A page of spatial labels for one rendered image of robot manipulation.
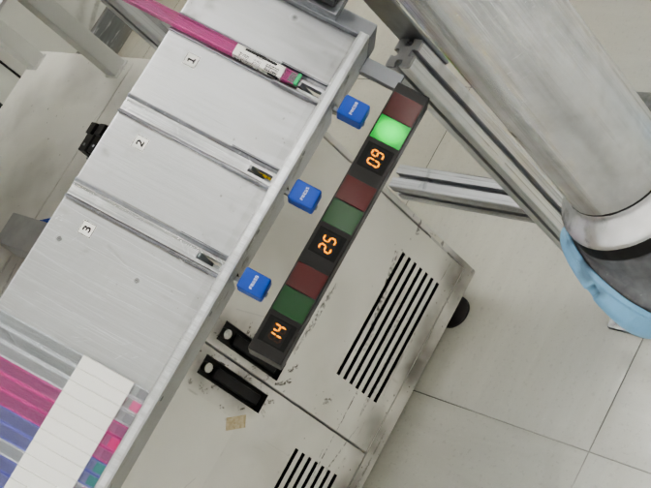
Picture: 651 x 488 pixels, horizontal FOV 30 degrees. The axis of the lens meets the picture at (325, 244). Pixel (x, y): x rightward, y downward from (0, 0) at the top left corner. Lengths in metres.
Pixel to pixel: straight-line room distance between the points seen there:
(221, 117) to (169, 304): 0.21
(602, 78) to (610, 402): 1.04
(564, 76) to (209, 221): 0.58
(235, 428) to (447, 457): 0.38
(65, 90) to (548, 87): 1.32
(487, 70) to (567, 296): 1.19
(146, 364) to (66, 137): 0.73
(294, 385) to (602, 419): 0.45
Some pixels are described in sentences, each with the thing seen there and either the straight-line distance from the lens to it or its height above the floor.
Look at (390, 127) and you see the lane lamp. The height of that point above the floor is 0.66.
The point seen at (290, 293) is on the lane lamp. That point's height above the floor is 0.66.
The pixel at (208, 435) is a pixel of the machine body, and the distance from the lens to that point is 1.71.
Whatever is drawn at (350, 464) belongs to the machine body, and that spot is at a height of 0.11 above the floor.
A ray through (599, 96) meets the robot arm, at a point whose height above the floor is 0.90.
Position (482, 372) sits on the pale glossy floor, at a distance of 1.97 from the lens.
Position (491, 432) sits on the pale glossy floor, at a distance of 1.91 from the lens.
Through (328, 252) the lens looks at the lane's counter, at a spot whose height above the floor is 0.65.
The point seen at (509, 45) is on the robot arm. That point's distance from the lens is 0.79.
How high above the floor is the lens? 1.46
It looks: 38 degrees down
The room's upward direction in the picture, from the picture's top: 50 degrees counter-clockwise
